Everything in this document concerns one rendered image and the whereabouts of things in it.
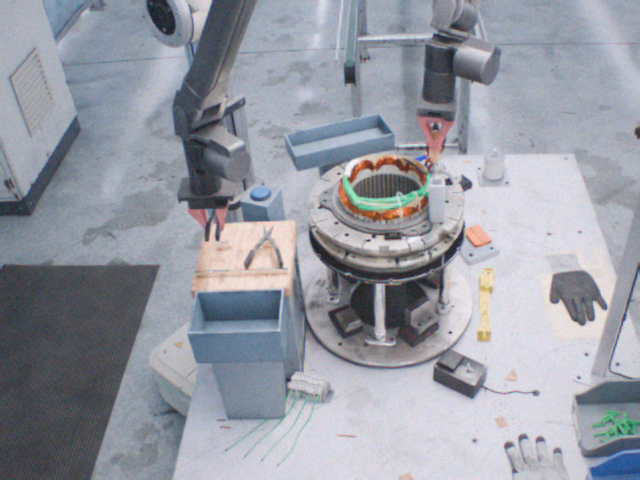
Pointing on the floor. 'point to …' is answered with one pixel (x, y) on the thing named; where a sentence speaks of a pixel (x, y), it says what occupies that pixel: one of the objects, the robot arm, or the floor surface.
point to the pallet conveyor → (357, 12)
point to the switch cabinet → (31, 106)
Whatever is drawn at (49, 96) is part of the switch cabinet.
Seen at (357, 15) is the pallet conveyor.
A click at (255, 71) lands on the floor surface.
